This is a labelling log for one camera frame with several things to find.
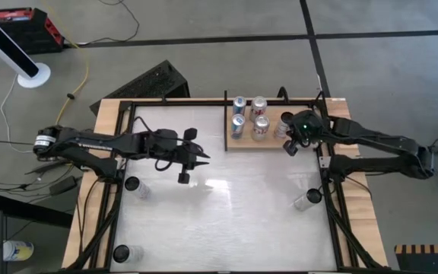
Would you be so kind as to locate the silver mounting bracket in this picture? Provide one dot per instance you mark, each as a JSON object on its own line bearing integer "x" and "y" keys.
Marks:
{"x": 324, "y": 161}

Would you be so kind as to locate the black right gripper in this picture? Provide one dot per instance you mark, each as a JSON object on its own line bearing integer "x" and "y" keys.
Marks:
{"x": 308, "y": 129}

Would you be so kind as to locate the blue Red Bull can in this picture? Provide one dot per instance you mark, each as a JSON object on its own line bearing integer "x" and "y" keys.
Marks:
{"x": 237, "y": 125}
{"x": 239, "y": 104}

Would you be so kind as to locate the red and black toolbox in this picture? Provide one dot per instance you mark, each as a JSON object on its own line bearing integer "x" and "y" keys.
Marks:
{"x": 25, "y": 34}

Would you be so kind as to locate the silver Diet Coke can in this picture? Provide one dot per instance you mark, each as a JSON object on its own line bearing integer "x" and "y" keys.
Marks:
{"x": 261, "y": 129}
{"x": 258, "y": 108}

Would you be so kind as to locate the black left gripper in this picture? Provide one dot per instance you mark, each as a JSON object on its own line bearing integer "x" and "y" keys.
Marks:
{"x": 167, "y": 142}

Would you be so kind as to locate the white stand with round base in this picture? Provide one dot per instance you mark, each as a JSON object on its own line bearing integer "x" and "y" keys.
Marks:
{"x": 34, "y": 76}

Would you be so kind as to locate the Celsius can with orange print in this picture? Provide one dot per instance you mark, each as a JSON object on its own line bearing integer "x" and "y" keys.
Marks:
{"x": 310, "y": 198}

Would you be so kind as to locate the black perforated box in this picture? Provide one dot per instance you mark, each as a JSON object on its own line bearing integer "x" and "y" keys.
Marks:
{"x": 146, "y": 85}

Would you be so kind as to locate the wooden shelf board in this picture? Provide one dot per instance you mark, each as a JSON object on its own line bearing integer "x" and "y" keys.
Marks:
{"x": 268, "y": 145}

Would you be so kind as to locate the black power adapter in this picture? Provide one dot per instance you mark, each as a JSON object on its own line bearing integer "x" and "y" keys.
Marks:
{"x": 64, "y": 185}

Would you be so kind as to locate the Celsius can with red print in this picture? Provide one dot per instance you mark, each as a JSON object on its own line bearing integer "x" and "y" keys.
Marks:
{"x": 132, "y": 183}

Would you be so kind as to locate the black metal table frame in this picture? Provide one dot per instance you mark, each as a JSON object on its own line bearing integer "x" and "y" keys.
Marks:
{"x": 181, "y": 103}

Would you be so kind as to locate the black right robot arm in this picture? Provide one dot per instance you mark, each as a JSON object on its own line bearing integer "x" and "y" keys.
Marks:
{"x": 378, "y": 139}

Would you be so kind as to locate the Celsius Peach Vibe can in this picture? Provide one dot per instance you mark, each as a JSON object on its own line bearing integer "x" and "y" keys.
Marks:
{"x": 281, "y": 130}

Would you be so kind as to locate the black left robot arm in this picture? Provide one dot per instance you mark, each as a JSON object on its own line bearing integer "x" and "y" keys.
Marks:
{"x": 101, "y": 142}

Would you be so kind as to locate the black-topped silver Celsius can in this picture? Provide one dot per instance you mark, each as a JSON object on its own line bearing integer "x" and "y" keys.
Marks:
{"x": 121, "y": 253}

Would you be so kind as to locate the white and yellow canister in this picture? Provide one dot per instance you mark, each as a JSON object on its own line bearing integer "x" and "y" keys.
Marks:
{"x": 17, "y": 250}

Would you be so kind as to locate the black shelf post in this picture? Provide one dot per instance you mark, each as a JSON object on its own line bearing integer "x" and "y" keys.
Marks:
{"x": 226, "y": 129}

